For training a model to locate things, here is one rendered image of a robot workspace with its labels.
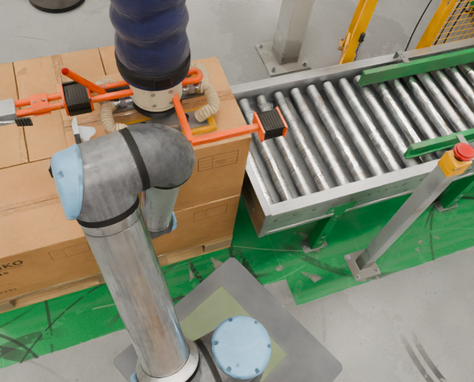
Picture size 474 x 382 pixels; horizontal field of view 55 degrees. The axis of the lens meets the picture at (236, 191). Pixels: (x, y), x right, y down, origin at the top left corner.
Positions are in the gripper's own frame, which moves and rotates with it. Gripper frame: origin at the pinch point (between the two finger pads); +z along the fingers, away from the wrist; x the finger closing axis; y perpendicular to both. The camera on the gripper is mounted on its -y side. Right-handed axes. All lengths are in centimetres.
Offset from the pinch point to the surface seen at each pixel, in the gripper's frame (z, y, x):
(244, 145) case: -6, 53, -17
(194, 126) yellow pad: 1.1, 36.8, -10.5
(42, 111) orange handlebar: 10.9, -8.3, 0.0
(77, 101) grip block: 10.8, 2.3, 1.6
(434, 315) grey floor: -72, 142, -107
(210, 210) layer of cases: -7, 42, -60
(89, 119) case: 15.2, 3.9, -12.9
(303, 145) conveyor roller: 10, 92, -53
